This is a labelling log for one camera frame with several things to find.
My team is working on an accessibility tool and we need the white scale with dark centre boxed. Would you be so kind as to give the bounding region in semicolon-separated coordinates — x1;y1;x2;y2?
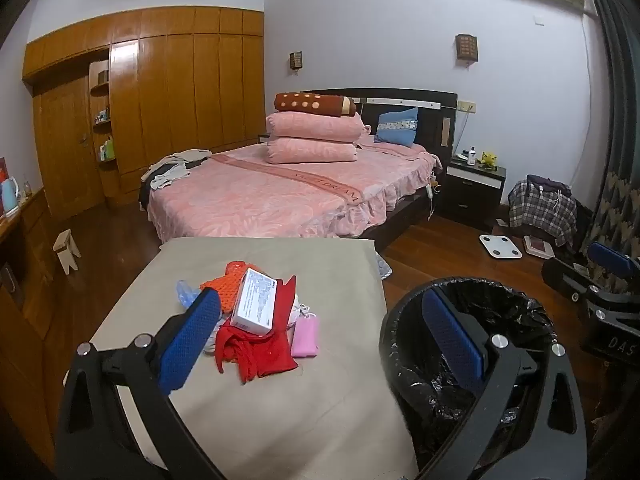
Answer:
523;235;554;260

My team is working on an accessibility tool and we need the red plastic bag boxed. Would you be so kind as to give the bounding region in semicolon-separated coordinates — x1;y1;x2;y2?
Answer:
215;275;299;385

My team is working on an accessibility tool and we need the white cardboard medicine box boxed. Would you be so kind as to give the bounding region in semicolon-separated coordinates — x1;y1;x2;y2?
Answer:
230;267;277;335

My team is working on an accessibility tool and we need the white corded controller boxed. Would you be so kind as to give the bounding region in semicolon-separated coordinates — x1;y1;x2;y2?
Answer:
425;172;441;223

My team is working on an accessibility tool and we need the bed with pink bedspread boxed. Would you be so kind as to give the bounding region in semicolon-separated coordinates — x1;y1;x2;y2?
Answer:
140;140;451;253

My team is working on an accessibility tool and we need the blue plastic bag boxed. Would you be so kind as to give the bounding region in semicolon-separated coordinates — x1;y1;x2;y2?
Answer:
176;280;202;311

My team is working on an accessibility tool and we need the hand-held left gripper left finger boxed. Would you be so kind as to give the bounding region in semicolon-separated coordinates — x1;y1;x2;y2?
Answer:
57;287;226;480

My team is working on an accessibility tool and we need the blue pillow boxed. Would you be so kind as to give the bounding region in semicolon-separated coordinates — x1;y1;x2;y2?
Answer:
375;106;419;148

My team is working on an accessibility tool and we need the plaid cloth bag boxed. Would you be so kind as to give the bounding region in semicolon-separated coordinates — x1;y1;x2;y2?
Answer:
508;174;578;248

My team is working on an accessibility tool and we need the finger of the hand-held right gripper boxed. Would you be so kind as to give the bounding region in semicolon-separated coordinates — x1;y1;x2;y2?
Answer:
541;257;601;307
586;241;640;295

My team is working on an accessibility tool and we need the orange foam mesh net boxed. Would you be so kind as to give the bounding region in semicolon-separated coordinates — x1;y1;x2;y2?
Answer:
200;260;251;311

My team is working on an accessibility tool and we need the dark wooden headboard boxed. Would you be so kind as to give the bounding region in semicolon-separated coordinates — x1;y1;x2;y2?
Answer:
301;87;458;158

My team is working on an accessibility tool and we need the small wooden stool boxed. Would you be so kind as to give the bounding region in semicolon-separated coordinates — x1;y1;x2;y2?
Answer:
52;228;82;276

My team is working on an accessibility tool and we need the grey patterned curtain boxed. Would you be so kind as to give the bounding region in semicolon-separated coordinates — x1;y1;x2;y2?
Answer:
575;0;640;271

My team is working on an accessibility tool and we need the white bathroom scale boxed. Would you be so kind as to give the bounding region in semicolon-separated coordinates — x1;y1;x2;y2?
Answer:
479;234;523;260

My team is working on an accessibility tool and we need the wooden wardrobe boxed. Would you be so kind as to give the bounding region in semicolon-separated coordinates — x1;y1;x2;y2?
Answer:
22;6;265;221

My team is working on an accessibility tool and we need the pink pillow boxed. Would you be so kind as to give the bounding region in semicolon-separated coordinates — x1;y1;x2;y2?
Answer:
265;111;371;143
266;137;358;164

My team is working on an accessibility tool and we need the pink tissue packet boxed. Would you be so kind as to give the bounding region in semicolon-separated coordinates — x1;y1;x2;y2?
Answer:
291;312;321;358

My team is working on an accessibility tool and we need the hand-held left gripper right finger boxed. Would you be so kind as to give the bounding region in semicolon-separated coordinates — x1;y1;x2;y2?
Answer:
417;287;588;480

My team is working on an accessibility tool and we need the dark nightstand with white stripe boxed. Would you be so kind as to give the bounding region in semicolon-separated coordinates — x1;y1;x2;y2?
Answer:
435;155;507;233

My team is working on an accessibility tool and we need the wooden side cabinet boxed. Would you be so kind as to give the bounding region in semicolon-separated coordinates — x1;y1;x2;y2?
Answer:
0;187;71;466

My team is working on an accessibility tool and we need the black trash bin with bag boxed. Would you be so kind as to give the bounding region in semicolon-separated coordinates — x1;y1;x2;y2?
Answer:
378;276;558;466

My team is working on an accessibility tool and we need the pile of clothes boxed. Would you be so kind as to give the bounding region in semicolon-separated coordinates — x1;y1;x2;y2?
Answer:
140;149;212;192

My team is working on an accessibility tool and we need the upper pink pillow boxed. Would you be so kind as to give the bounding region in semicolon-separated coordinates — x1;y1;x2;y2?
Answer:
265;111;371;143

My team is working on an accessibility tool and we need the light blue kettle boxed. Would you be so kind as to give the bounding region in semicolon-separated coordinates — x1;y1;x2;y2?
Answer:
0;177;22;216

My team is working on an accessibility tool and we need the lower pink pillow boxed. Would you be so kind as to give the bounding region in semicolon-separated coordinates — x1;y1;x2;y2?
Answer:
266;137;358;164

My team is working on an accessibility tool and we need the brown dotted pillow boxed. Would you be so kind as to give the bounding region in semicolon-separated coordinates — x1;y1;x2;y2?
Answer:
272;91;358;118

